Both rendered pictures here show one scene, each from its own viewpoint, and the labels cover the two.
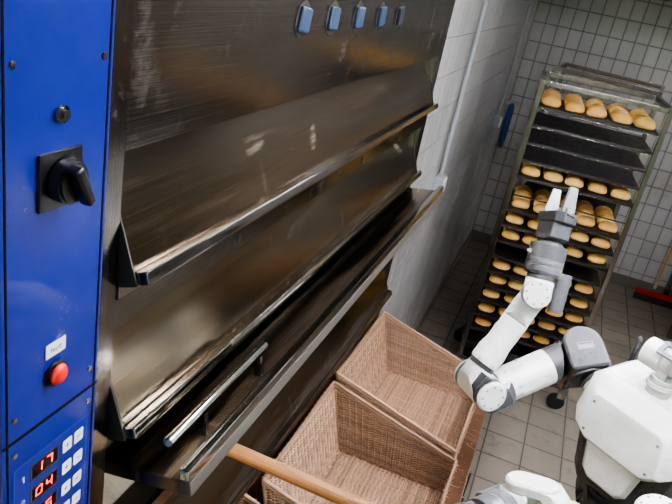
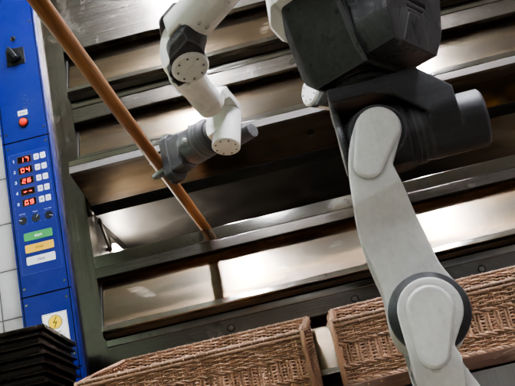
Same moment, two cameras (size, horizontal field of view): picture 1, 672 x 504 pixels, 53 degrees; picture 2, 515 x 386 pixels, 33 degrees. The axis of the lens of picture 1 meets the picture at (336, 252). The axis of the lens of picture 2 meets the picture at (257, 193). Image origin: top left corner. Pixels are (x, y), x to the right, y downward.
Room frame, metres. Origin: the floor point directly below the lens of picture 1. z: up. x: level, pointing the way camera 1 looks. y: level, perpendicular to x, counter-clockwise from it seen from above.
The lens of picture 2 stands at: (0.77, -2.28, 0.35)
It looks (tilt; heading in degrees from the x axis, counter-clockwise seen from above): 20 degrees up; 78
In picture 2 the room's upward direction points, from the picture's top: 13 degrees counter-clockwise
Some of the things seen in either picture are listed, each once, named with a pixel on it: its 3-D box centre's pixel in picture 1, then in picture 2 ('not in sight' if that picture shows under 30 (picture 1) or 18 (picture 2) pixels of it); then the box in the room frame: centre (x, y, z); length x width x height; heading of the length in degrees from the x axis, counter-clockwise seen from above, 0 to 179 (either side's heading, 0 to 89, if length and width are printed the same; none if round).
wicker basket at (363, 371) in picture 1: (411, 389); not in sight; (2.18, -0.39, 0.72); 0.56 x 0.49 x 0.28; 163
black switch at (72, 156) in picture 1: (74, 161); (12, 48); (0.64, 0.28, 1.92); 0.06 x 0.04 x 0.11; 164
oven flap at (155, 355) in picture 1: (328, 214); (357, 79); (1.66, 0.04, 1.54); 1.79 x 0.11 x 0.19; 164
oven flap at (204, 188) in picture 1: (347, 117); (337, 8); (1.66, 0.04, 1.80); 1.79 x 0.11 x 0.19; 164
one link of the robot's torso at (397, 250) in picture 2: not in sight; (401, 235); (1.35, -0.79, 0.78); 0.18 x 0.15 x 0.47; 73
